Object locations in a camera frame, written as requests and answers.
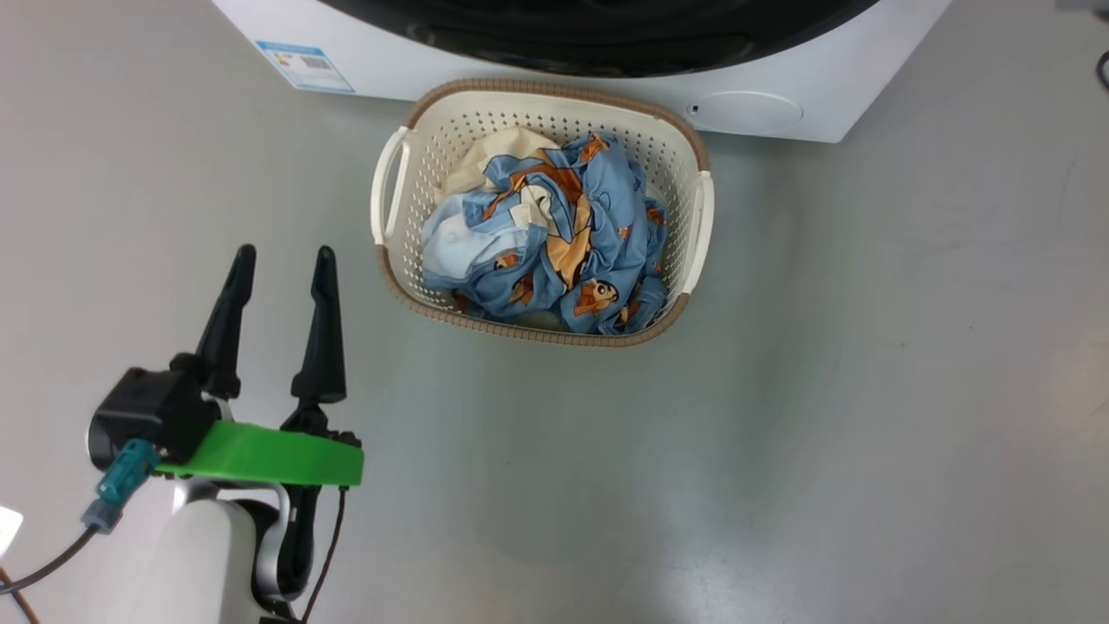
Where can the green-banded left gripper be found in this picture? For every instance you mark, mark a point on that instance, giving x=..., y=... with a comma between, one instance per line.
x=269, y=455

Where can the blue bear-print garment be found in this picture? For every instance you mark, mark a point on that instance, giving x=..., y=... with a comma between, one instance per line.
x=485, y=290
x=611, y=191

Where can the cream garment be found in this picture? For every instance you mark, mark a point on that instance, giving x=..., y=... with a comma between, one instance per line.
x=485, y=160

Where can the black round washing machine door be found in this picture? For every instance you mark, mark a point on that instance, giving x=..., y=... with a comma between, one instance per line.
x=606, y=35

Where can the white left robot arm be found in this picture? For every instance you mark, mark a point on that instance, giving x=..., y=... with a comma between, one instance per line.
x=191, y=563

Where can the cream perforated laundry basket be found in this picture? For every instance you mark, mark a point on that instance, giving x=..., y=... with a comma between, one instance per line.
x=450, y=130

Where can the white washing machine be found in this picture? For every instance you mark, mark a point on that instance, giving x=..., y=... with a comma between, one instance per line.
x=866, y=52

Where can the blue energy label sticker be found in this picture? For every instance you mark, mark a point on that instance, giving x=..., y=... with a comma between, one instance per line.
x=305, y=68

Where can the round white filter cover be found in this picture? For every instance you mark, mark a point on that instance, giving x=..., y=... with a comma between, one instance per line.
x=745, y=113

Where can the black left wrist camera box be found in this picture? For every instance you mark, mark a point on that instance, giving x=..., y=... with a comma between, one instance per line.
x=147, y=407

